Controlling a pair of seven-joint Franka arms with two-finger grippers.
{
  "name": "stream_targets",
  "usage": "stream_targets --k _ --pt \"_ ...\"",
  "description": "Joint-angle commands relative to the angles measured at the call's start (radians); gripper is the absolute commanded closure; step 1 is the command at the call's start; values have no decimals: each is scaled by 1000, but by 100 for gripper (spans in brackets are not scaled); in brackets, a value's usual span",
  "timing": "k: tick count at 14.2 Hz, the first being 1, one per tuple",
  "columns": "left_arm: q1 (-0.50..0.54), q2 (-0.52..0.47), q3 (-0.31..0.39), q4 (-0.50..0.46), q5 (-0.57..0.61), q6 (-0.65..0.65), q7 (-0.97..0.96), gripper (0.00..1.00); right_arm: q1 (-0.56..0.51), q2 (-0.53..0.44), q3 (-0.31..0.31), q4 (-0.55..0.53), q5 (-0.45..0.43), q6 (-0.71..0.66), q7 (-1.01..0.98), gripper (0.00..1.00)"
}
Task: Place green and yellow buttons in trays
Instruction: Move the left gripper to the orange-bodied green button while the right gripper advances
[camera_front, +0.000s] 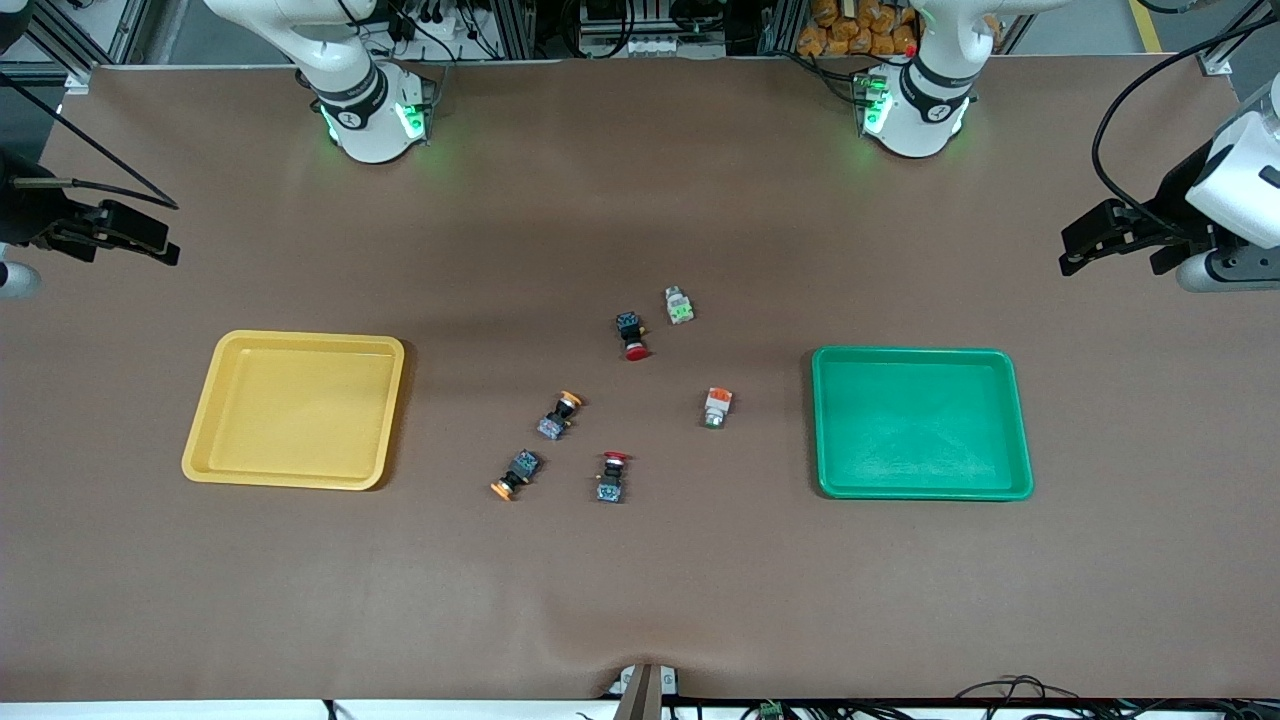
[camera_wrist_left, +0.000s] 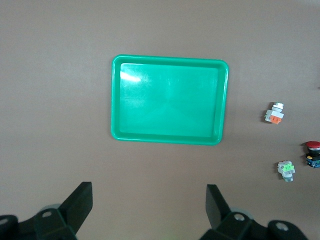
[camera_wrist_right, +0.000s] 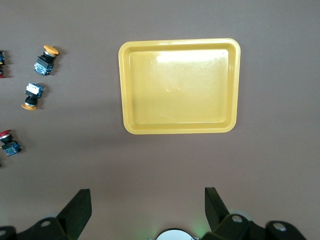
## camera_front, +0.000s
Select yellow mushroom push button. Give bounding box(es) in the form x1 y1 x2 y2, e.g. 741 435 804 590
536 390 584 442
490 449 544 502

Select yellow plastic tray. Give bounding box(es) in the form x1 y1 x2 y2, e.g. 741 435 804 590
181 330 406 492

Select green plastic tray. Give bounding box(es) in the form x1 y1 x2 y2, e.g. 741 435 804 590
810 346 1035 501

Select orange net bag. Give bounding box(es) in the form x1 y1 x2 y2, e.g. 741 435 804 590
797 0 917 58

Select red mushroom push button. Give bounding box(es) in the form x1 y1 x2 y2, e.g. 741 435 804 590
596 451 631 504
614 311 651 362

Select white power strip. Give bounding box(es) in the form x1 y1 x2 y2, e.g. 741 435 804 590
585 35 691 59

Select brown table mat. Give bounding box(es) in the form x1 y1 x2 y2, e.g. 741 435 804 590
0 55 1280 701

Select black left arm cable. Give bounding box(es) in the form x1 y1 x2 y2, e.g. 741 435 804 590
1092 8 1280 241

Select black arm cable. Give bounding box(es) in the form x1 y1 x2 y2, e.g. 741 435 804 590
1092 8 1280 241
0 70 181 211

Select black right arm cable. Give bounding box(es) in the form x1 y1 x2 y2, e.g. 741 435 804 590
0 70 181 211

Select aluminium frame profile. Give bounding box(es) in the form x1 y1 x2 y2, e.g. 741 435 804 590
1198 0 1280 77
25 0 151 93

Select black cable bundle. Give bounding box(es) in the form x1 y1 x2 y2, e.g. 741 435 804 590
955 675 1280 720

